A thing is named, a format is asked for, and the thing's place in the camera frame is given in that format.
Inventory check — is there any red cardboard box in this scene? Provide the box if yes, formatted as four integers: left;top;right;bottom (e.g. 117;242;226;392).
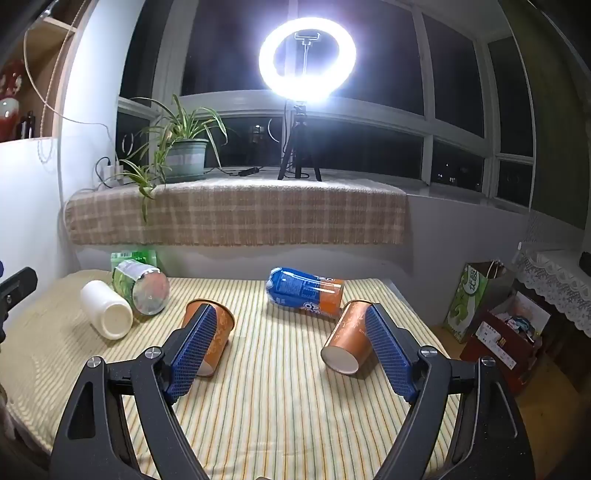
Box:
459;291;552;386

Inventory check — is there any brown checkered cloth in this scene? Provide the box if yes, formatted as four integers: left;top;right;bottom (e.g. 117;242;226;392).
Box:
64;178;409;247

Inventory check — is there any white window frame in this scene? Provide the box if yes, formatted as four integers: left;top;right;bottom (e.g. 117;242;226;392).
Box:
115;0;536;213

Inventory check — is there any green paper bag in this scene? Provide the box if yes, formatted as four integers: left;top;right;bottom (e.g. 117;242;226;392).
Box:
444;262;509;343

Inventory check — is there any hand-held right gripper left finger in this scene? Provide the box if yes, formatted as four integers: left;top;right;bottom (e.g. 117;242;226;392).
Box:
48;305;218;480

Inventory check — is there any potted spider plant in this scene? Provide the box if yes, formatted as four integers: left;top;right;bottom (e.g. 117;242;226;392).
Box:
117;95;229;224

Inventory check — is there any green snack packet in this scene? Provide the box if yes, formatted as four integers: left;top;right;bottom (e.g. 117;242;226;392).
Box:
111;249;158;273

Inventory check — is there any blue and orange snack bag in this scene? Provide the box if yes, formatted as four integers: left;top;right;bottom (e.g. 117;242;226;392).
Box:
265;267;345;319

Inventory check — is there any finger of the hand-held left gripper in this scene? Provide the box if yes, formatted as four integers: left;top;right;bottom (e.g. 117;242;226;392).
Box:
0;267;38;344

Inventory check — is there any red and white vase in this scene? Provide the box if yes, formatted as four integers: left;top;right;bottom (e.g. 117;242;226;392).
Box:
0;60;24;141

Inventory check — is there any white ring light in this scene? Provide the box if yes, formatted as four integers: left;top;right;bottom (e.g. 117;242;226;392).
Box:
259;17;357;104

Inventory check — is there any green drink can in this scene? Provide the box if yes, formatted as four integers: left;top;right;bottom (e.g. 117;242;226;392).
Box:
112;259;171;316

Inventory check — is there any yellow striped tablecloth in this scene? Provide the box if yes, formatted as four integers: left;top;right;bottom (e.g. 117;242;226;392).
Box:
0;271;462;480

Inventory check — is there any black tripod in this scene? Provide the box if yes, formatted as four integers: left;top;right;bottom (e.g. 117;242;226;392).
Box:
277;100;323;182

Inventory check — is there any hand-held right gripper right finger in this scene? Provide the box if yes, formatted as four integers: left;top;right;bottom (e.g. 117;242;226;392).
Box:
365;303;536;480

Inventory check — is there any white hanging cable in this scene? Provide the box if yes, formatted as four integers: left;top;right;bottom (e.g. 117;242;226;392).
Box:
23;0;121;163

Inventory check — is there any wooden shelf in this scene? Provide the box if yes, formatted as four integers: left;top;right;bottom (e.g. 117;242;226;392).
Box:
0;0;100;141

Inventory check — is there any white plastic bottle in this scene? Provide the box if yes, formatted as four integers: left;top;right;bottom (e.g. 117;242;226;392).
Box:
80;280;134;341

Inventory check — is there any black cable with switch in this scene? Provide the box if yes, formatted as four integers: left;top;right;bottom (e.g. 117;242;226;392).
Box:
205;166;259;177

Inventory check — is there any orange paper cup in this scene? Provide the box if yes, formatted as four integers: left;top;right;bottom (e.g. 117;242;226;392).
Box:
181;299;235;378
321;300;374;376

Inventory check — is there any white lace cloth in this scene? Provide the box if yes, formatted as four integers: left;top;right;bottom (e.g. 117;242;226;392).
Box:
515;249;591;337

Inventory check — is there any white power strip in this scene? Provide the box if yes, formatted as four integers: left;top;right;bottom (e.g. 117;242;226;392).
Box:
95;157;125;188

